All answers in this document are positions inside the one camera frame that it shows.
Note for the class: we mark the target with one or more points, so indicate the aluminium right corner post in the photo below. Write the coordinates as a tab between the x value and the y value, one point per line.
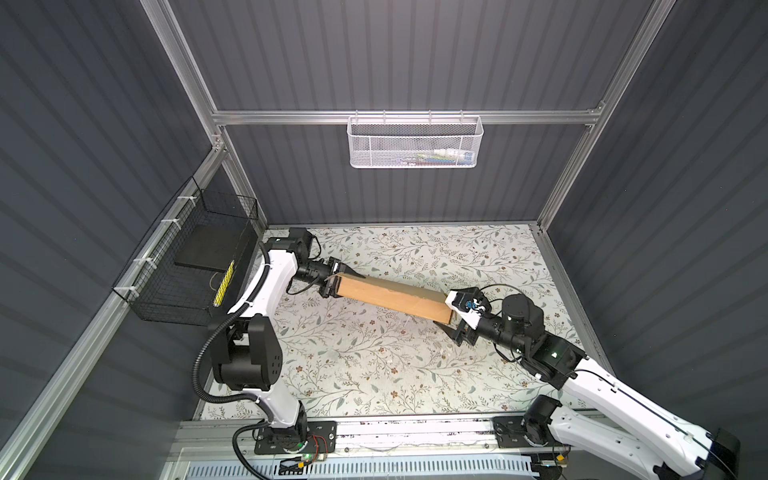
637	50

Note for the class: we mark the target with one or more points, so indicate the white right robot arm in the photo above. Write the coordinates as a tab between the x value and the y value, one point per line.
642	438

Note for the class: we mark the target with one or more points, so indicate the black foam pad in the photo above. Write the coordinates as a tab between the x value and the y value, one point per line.
208	248

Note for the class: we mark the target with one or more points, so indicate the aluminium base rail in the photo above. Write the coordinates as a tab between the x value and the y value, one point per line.
420	432

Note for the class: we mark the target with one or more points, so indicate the brown cardboard box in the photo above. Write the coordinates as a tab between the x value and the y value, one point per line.
414	301

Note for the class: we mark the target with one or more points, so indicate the white wire mesh basket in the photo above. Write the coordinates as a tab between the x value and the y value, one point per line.
381	146

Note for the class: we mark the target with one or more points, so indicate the items in white basket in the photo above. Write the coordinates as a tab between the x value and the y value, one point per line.
441	157

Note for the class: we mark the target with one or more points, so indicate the aluminium horizontal frame bar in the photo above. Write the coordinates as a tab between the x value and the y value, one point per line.
342	117

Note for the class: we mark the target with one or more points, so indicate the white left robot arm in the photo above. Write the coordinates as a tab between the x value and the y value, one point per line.
244	349

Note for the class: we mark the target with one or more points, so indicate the black wire mesh basket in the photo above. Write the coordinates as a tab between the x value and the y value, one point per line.
157	290

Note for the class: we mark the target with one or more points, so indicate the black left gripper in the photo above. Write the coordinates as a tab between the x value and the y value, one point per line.
330	289

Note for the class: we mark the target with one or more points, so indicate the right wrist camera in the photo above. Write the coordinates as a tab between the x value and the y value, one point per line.
470	304

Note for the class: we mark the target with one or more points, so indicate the white vented cable duct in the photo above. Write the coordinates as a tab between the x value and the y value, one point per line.
408	467

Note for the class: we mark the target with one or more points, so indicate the aluminium frame corner post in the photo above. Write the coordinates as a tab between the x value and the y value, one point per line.
170	34

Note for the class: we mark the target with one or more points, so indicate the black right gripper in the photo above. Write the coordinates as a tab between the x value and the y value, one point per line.
460	330

